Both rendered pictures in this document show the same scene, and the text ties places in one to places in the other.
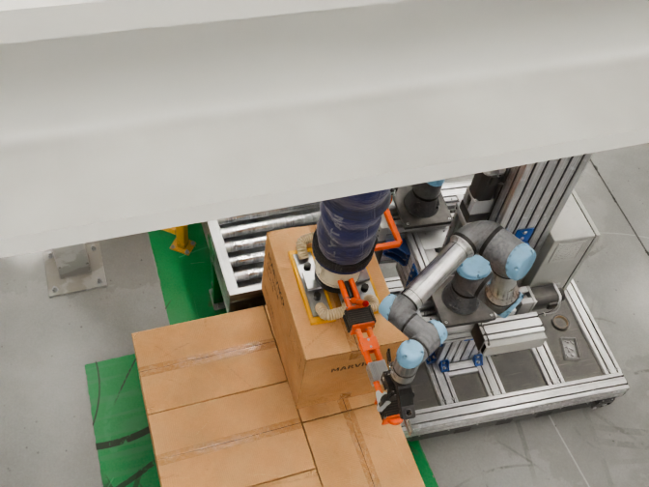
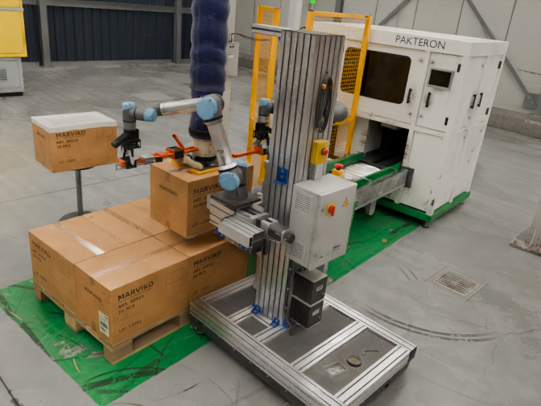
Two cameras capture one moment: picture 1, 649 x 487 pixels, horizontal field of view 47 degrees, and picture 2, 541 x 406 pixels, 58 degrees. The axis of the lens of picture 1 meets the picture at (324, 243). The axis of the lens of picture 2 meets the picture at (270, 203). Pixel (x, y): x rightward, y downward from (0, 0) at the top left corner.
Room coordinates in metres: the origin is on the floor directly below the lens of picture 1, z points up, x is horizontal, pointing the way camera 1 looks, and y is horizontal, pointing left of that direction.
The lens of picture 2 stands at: (0.72, -3.15, 2.19)
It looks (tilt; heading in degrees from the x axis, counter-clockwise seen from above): 23 degrees down; 64
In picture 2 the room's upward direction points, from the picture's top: 6 degrees clockwise
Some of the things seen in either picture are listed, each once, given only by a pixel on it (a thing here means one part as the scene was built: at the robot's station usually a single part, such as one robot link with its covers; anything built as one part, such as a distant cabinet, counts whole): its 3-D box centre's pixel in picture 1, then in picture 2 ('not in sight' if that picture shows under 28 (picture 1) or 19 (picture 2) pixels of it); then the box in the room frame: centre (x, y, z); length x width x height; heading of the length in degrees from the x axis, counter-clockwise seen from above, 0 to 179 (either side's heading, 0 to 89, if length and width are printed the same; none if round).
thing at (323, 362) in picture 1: (328, 311); (202, 191); (1.69, -0.06, 0.88); 0.60 x 0.40 x 0.40; 24
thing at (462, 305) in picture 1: (464, 291); (236, 188); (1.75, -0.57, 1.09); 0.15 x 0.15 x 0.10
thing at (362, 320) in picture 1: (359, 319); (175, 152); (1.47, -0.17, 1.20); 0.10 x 0.08 x 0.06; 114
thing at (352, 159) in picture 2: not in sight; (320, 167); (3.28, 0.98, 0.60); 1.60 x 0.10 x 0.09; 26
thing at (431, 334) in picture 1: (424, 334); (146, 113); (1.25, -0.35, 1.50); 0.11 x 0.11 x 0.08; 54
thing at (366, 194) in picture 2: not in sight; (349, 202); (3.22, 0.29, 0.50); 2.31 x 0.05 x 0.19; 26
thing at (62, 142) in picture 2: not in sight; (76, 140); (0.96, 1.45, 0.82); 0.60 x 0.40 x 0.40; 19
